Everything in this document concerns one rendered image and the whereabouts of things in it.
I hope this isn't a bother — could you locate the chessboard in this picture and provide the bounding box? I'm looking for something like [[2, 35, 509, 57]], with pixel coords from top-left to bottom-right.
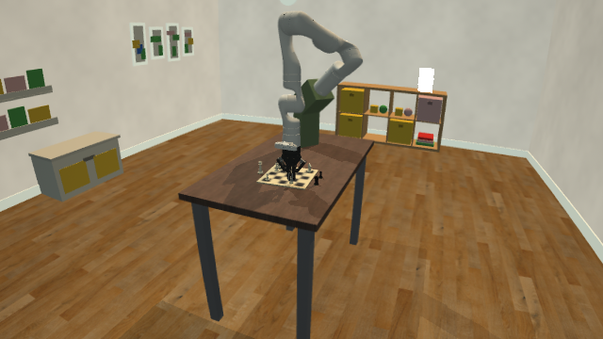
[[257, 165, 318, 190]]

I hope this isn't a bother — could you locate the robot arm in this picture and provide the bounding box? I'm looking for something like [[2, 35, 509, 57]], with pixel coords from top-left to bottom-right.
[[275, 11, 363, 151]]

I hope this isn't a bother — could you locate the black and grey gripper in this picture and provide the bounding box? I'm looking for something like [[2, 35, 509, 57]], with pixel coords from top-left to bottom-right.
[[276, 146, 306, 182]]

